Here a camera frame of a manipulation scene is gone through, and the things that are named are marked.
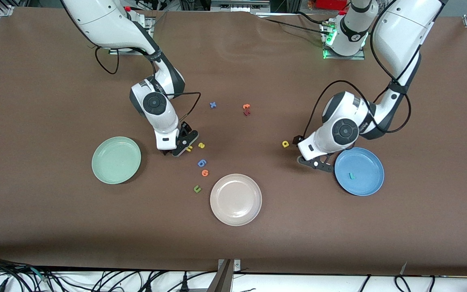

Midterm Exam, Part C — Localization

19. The red box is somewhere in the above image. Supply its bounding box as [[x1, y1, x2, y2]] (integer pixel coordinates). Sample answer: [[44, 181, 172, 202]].
[[317, 0, 348, 11]]

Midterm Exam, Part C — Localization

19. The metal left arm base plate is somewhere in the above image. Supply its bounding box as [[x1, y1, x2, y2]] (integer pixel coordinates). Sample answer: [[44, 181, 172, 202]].
[[323, 20, 366, 60]]

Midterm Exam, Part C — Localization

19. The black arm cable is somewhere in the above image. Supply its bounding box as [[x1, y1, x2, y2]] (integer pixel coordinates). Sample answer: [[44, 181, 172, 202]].
[[303, 0, 411, 138], [95, 47, 201, 122]]

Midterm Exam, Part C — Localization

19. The pale green plate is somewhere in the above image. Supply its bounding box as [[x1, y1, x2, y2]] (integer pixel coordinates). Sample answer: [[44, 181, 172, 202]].
[[92, 136, 142, 185]]

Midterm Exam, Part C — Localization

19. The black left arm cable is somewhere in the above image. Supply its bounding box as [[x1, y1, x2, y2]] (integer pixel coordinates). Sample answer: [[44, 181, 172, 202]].
[[303, 0, 411, 138]]

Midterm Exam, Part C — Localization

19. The beige plate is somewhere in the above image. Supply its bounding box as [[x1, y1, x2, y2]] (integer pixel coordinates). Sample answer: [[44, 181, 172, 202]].
[[210, 174, 263, 226]]

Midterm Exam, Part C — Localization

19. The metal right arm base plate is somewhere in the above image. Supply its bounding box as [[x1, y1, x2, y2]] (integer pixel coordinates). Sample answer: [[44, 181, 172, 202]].
[[109, 11, 154, 56]]

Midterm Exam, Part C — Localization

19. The aluminium profile post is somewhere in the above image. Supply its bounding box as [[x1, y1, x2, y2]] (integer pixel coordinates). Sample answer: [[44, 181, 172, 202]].
[[207, 259, 235, 292]]

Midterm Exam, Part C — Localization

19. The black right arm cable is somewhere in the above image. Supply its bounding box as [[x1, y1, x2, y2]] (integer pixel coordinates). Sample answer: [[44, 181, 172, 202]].
[[95, 47, 201, 122]]

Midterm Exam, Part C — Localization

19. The thin black table cable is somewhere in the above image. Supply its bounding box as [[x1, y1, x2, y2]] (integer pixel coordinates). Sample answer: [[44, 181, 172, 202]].
[[258, 11, 328, 34]]

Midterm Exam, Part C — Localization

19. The blue plate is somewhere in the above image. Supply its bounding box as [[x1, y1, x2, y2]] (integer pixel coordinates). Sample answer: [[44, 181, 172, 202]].
[[334, 147, 385, 197]]

